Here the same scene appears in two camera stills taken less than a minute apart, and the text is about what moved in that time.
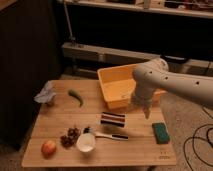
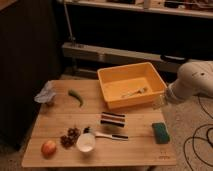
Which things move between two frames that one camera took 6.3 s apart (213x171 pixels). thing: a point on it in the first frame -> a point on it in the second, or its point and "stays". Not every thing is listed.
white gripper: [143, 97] -> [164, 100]
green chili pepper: [76, 95] stays
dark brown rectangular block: [114, 119] stays
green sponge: [161, 134] stays
